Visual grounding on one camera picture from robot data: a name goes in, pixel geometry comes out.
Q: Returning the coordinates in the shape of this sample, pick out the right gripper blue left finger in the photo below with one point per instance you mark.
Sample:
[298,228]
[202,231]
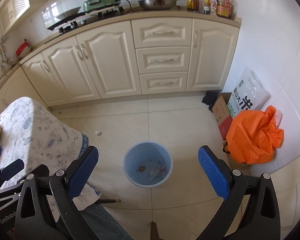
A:
[79,171]

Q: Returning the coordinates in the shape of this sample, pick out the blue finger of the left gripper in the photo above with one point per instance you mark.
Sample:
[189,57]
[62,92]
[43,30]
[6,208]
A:
[11,170]

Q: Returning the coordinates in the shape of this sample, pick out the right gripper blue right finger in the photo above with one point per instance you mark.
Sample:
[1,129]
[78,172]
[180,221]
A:
[217,171]

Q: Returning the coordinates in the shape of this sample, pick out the blue plastic trash bin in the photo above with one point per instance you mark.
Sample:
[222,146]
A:
[142,157]

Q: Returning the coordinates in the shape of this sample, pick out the cream lower kitchen cabinets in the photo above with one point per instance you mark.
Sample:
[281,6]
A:
[126,56]

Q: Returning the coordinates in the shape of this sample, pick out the round table floral tablecloth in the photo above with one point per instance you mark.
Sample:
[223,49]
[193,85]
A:
[31,133]

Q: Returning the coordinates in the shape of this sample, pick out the orange plastic bag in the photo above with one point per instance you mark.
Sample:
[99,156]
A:
[254,136]

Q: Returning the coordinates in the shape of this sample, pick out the brown cardboard box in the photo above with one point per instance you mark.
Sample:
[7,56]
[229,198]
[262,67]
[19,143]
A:
[222,113]

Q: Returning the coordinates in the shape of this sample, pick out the dark cloth on floor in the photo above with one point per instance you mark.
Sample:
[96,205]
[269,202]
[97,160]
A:
[210,99]

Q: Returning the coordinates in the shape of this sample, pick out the white rice bag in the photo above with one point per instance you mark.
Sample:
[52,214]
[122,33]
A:
[248,94]

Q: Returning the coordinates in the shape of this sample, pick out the red lidded bowl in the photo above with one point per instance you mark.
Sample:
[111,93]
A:
[23,50]

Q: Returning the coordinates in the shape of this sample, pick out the black gas stove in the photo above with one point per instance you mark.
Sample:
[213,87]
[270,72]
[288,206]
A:
[78,20]

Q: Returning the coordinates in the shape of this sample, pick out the cream upper left cabinets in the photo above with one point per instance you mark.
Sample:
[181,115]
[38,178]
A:
[11,14]

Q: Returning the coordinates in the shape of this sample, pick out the group of condiment bottles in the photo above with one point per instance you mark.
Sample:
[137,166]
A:
[220,8]

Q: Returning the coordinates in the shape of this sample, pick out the green electric cooker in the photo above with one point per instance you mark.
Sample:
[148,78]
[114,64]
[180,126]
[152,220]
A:
[90,5]

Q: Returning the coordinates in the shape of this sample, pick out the steel wok with handle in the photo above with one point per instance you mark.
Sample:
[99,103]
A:
[157,4]

